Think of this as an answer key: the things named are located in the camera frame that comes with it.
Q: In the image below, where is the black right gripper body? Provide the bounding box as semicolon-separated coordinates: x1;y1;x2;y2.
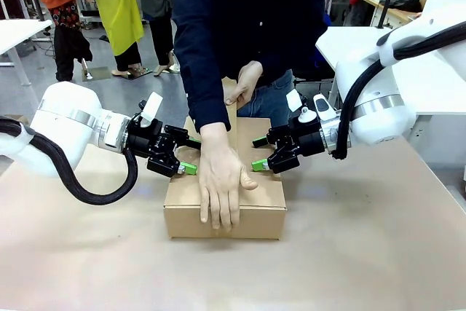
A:
266;121;334;176

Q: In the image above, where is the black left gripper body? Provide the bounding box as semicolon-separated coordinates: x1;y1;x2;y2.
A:
125;117;183;178

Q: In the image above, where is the brown paper tape strip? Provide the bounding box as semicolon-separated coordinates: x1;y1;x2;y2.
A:
221;76;240;151

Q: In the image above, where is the brown cardboard box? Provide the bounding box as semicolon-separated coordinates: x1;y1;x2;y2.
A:
162;117;288;241

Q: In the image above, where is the person's right forearm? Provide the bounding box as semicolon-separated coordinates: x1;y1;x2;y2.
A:
181;44;232;133

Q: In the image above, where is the person's right hand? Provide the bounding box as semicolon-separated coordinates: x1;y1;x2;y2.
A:
198;121;259;233

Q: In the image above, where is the person's left hand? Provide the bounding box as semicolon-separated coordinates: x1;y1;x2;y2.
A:
223;60;264;106

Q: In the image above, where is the green floor mat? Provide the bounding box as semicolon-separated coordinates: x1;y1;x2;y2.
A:
82;66;112;82

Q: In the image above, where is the person in navy shirt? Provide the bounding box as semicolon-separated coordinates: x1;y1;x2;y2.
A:
170;0;331;133

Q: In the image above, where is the background person yellow apron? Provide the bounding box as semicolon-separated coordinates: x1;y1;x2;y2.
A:
82;0;151;79

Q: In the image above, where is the wooden workbench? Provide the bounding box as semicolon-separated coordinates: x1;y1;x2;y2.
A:
362;0;419;28

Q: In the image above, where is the black bag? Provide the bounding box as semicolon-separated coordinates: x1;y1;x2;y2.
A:
380;0;423;13

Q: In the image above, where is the white table with grey legs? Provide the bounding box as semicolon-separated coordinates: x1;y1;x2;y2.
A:
0;19;54;88

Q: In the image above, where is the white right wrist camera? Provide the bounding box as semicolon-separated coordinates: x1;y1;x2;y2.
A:
285;90;341;130

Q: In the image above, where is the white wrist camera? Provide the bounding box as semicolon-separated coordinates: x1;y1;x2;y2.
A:
285;90;341;130
140;92;164;127

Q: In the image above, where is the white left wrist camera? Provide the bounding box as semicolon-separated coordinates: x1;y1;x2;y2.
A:
140;92;164;127

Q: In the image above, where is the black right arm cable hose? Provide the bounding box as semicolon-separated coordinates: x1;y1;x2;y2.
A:
333;21;466;161

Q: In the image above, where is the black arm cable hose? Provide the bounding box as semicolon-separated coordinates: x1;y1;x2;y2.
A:
0;116;139;207
333;21;466;161

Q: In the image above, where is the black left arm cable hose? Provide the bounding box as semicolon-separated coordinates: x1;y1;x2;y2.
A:
0;116;139;207

